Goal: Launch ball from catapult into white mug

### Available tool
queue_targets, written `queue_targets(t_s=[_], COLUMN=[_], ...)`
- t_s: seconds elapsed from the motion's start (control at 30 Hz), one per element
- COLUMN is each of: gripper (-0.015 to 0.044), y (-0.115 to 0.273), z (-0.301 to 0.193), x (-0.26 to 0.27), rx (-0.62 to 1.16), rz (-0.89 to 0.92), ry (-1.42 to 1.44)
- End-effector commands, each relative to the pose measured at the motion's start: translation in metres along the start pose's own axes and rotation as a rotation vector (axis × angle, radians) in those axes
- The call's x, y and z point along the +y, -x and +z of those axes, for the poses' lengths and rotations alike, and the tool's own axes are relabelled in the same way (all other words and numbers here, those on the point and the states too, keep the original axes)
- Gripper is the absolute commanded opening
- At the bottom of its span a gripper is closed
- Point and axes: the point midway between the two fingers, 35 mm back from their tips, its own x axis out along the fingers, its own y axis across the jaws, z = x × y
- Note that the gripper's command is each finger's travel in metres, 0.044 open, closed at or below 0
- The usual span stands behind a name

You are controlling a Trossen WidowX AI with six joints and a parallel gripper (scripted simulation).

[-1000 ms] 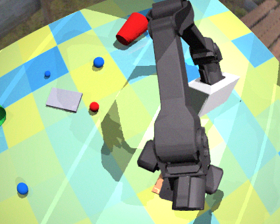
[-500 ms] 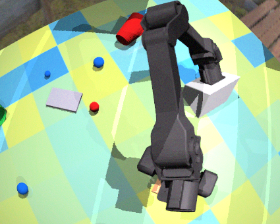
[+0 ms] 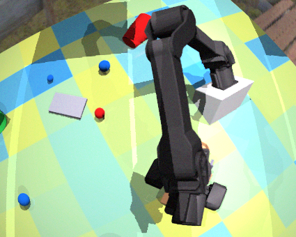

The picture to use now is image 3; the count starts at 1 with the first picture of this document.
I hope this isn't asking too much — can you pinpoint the red plastic cup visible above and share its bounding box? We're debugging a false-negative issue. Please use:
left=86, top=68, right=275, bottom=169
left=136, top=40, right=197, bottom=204
left=123, top=13, right=150, bottom=48

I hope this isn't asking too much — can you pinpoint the red ball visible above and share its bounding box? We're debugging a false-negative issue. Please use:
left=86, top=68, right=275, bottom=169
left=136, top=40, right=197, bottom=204
left=94, top=107, right=104, bottom=119

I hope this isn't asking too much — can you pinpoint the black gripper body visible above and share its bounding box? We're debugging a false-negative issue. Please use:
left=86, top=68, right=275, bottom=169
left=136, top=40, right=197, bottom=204
left=144, top=159, right=227, bottom=211

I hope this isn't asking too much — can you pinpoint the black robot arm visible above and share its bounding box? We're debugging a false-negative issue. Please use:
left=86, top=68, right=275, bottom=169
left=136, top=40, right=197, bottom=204
left=143, top=5, right=238, bottom=226

